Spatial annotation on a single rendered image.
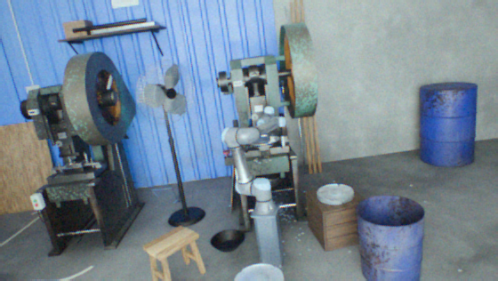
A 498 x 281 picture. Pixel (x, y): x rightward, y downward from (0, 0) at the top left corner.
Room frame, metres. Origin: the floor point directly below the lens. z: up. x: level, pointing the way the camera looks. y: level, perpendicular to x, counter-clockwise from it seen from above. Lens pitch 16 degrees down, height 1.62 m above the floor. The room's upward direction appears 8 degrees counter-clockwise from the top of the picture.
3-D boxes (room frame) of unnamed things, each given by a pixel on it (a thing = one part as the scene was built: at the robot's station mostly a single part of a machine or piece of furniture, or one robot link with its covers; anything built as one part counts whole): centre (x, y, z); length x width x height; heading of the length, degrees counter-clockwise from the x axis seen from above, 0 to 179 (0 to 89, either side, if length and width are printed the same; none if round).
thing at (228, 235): (2.55, 0.33, 0.04); 0.30 x 0.30 x 0.07
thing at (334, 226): (2.50, -0.60, 0.18); 0.40 x 0.38 x 0.35; 8
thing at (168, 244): (2.21, 0.70, 0.16); 0.34 x 0.24 x 0.34; 134
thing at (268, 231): (2.25, -0.02, 0.23); 0.19 x 0.19 x 0.45; 74
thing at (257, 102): (3.01, -0.09, 1.04); 0.17 x 0.15 x 0.30; 0
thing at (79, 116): (3.40, 1.64, 0.87); 1.53 x 0.99 x 1.74; 178
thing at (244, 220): (3.19, 0.18, 0.45); 0.92 x 0.12 x 0.90; 0
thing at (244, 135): (2.34, -0.08, 1.03); 0.49 x 0.11 x 0.12; 144
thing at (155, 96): (3.52, 0.82, 0.80); 1.24 x 0.65 x 1.59; 0
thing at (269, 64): (3.19, -0.09, 0.83); 0.79 x 0.43 x 1.34; 0
